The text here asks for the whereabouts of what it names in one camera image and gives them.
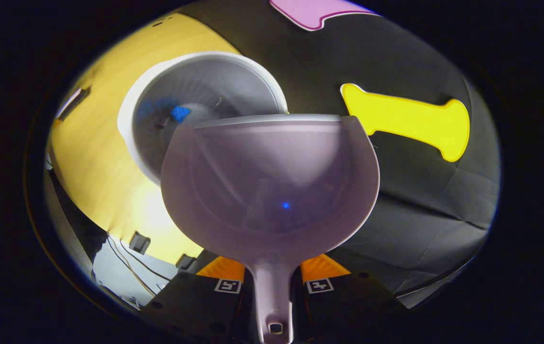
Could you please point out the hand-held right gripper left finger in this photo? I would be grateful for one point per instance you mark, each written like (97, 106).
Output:
(190, 306)

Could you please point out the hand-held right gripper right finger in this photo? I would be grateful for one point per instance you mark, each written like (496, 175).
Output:
(348, 306)

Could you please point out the pale purple dustpan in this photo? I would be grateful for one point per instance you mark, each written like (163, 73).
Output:
(272, 181)

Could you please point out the blue paper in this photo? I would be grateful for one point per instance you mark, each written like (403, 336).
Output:
(180, 113)

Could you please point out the white ribbed garbage bin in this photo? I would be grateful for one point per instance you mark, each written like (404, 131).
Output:
(195, 81)

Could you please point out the yellow wooden desktop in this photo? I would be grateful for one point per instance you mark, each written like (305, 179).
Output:
(95, 157)

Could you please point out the black backdrop cloth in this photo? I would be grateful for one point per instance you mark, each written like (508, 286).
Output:
(396, 215)

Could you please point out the black and white strip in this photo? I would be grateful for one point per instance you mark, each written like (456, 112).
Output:
(73, 103)

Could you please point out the black desk bracket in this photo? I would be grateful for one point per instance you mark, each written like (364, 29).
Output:
(139, 242)
(186, 263)

